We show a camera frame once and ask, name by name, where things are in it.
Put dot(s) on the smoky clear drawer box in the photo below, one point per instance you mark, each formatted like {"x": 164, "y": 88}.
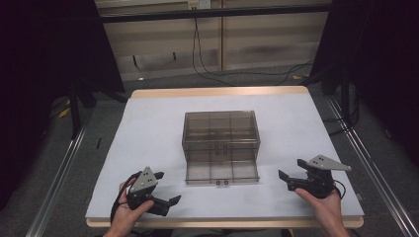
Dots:
{"x": 220, "y": 131}

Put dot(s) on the metal floor rail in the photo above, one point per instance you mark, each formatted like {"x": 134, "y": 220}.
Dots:
{"x": 372, "y": 164}
{"x": 56, "y": 184}

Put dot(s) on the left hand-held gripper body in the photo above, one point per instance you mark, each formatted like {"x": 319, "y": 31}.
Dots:
{"x": 142, "y": 184}

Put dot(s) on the black metal stand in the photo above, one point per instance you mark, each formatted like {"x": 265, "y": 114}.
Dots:
{"x": 344, "y": 95}
{"x": 75, "y": 105}

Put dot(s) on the white wall outlet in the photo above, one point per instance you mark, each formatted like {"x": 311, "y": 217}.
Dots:
{"x": 199, "y": 4}

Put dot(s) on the white table cover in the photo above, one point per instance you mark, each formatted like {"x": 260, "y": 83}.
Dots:
{"x": 148, "y": 148}

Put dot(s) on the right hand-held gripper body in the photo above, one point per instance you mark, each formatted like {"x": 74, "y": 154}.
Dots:
{"x": 318, "y": 179}

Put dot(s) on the black horizontal bar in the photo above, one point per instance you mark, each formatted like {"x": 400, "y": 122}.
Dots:
{"x": 210, "y": 14}

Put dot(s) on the person's right hand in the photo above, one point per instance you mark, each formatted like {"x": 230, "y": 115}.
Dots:
{"x": 324, "y": 207}

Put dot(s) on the black curtain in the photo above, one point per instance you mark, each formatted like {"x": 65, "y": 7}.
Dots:
{"x": 39, "y": 65}
{"x": 382, "y": 65}

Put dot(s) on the wooden table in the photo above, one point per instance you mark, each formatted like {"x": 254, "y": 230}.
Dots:
{"x": 217, "y": 91}

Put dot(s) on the person's left hand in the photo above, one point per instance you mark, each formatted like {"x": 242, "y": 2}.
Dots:
{"x": 126, "y": 210}

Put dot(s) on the smoky clear divided drawer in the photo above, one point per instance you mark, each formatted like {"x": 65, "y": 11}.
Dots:
{"x": 221, "y": 172}

